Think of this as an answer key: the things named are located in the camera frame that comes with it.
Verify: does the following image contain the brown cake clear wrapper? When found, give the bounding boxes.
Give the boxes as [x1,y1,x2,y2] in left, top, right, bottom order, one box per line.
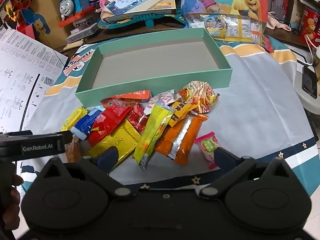
[65,135,82,163]

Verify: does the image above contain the pink green candy packet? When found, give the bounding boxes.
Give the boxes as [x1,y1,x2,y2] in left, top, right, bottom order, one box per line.
[194,131,220,170]

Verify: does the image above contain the yellow Winsun snack packet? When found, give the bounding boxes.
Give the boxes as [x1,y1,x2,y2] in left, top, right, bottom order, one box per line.
[87,120,141,167]

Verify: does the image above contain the blue snack packet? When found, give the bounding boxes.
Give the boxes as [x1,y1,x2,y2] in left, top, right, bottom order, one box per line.
[71,106,105,140]

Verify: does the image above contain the red snack packet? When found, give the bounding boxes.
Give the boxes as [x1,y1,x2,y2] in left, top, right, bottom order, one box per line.
[87,105,133,148]

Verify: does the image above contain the small yellow snack packet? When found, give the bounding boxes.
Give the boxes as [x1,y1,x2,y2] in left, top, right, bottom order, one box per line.
[60,107,88,131]

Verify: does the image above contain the shiny red foil packet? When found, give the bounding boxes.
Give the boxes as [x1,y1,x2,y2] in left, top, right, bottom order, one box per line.
[127,103,149,134]

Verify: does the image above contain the orange silver snack packet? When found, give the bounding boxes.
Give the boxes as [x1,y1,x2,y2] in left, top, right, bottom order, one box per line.
[155,114,208,165]

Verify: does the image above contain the green yellow snack stick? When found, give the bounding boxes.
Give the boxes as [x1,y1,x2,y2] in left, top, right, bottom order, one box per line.
[133,102,175,169]

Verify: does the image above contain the yellow black snack packet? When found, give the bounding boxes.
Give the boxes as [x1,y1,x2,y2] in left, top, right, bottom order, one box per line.
[168,102,197,127]

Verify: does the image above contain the round striped snack bag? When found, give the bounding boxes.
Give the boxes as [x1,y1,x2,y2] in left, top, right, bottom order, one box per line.
[179,81,220,114]

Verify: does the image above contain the pink white patterned packet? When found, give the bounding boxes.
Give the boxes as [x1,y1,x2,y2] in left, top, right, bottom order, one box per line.
[144,89,178,115]

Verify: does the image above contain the long orange red packet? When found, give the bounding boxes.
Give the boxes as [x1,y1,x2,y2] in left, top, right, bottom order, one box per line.
[100,90,151,108]

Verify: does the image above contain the person left hand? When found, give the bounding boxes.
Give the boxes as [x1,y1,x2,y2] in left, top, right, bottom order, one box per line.
[1,162,24,231]

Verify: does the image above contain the white instruction sheet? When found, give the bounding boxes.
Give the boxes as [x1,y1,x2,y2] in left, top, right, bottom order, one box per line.
[0,26,67,133]

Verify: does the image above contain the teal cardboard box tray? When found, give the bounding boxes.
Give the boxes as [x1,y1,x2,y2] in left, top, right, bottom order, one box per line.
[75,28,232,107]

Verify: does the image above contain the grey toy building blocks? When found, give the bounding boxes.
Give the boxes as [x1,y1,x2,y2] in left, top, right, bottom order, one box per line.
[66,18,99,44]

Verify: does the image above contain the brown cardboard box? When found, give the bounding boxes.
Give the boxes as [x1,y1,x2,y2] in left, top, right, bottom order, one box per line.
[29,0,73,49]

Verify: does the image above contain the blue Thomas toy train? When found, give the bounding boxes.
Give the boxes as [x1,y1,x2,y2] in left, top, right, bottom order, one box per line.
[59,0,98,20]

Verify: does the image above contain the teal toy track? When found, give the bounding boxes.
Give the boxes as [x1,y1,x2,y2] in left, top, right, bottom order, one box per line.
[97,14,187,30]

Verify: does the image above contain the red cookie box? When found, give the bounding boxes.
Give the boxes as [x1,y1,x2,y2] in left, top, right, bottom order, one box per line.
[299,7,319,46]

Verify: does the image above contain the Paw Patrol snack bag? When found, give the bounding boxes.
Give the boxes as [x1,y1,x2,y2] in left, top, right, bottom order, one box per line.
[181,0,273,52]

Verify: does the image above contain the drawing mat toy box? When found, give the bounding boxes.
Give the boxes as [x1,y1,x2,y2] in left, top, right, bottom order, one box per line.
[100,0,176,23]

